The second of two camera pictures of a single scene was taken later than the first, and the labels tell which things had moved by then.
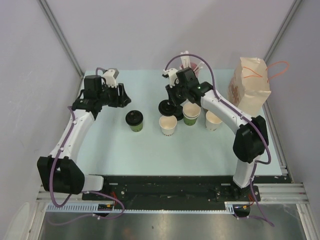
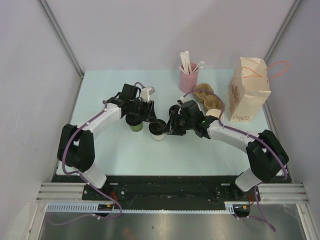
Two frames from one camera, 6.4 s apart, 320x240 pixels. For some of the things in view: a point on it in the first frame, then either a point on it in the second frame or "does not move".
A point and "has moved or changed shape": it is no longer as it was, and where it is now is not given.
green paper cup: [137, 128] does not move
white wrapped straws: [186, 63] does not move
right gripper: [171, 92] -> [172, 128]
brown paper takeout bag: [249, 85] does not move
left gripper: [120, 101] -> [149, 115]
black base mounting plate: [179, 188] does not move
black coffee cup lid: [134, 118] does not move
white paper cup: [168, 124] has moved or changed shape
